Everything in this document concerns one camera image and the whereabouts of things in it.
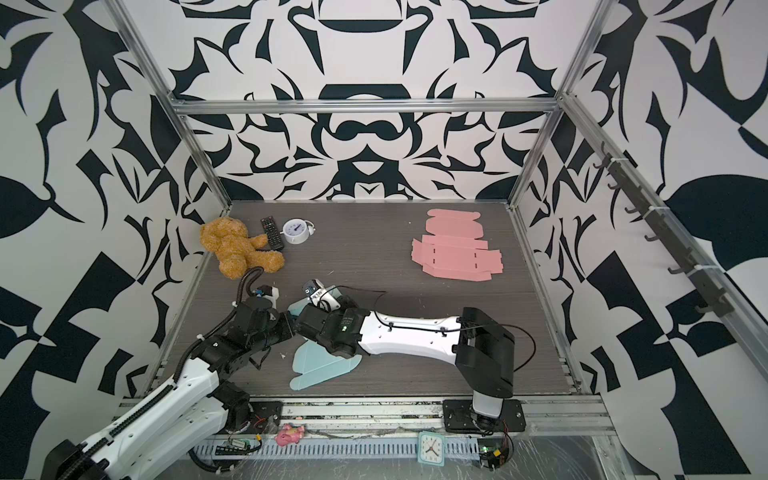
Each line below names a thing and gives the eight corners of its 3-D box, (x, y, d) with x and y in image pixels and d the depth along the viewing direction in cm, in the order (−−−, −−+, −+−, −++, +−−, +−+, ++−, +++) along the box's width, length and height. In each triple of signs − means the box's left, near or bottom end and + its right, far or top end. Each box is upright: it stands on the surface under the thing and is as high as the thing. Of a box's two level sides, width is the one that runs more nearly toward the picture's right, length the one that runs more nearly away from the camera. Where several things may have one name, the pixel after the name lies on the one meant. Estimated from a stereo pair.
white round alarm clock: (279, 239, 111) (276, 232, 108) (294, 221, 116) (292, 214, 113) (301, 247, 109) (299, 240, 106) (315, 229, 114) (314, 222, 111)
